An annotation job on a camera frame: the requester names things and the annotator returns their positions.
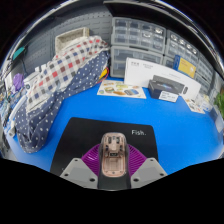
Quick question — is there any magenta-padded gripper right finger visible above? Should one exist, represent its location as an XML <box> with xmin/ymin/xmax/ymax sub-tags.
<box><xmin>127</xmin><ymin>144</ymin><xmax>168</xmax><ymax>190</ymax></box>

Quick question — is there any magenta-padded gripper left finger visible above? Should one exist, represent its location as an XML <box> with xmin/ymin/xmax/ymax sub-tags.
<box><xmin>59</xmin><ymin>143</ymin><xmax>103</xmax><ymax>190</ymax></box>

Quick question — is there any transparent pink computer mouse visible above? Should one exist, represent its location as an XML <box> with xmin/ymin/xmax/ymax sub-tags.
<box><xmin>99</xmin><ymin>132</ymin><xmax>129</xmax><ymax>178</ymax></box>

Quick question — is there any black mouse pad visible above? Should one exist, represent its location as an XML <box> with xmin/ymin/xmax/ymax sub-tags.
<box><xmin>49</xmin><ymin>117</ymin><xmax>159</xmax><ymax>178</ymax></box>

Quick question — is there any navy polka dot cloth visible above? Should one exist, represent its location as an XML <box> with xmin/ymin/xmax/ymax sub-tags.
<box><xmin>13</xmin><ymin>49</ymin><xmax>111</xmax><ymax>154</ymax></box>

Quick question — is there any small black box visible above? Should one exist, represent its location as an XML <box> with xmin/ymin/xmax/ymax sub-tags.
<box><xmin>148</xmin><ymin>79</ymin><xmax>180</xmax><ymax>103</ymax></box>

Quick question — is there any long white keyboard box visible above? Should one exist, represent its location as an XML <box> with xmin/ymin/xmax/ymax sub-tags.
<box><xmin>123</xmin><ymin>57</ymin><xmax>202</xmax><ymax>101</ymax></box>

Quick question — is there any small yellow object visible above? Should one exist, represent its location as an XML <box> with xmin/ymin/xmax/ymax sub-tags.
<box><xmin>98</xmin><ymin>66</ymin><xmax>110</xmax><ymax>81</ymax></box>

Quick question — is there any red blue checkered cloth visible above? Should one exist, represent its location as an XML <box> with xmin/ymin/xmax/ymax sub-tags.
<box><xmin>26</xmin><ymin>35</ymin><xmax>111</xmax><ymax>113</ymax></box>

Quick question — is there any yellow and blue box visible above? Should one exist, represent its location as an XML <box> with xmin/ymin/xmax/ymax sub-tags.
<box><xmin>173</xmin><ymin>54</ymin><xmax>198</xmax><ymax>79</ymax></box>

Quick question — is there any purple object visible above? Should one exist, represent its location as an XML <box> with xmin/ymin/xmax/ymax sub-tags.
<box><xmin>12</xmin><ymin>73</ymin><xmax>24</xmax><ymax>93</ymax></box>

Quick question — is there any white woven basket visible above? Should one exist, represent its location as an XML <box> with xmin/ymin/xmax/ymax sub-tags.
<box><xmin>54</xmin><ymin>27</ymin><xmax>90</xmax><ymax>54</ymax></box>

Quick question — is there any dark wall shelf unit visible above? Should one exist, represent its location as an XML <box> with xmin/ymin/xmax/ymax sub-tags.
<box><xmin>103</xmin><ymin>0</ymin><xmax>188</xmax><ymax>28</ymax></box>

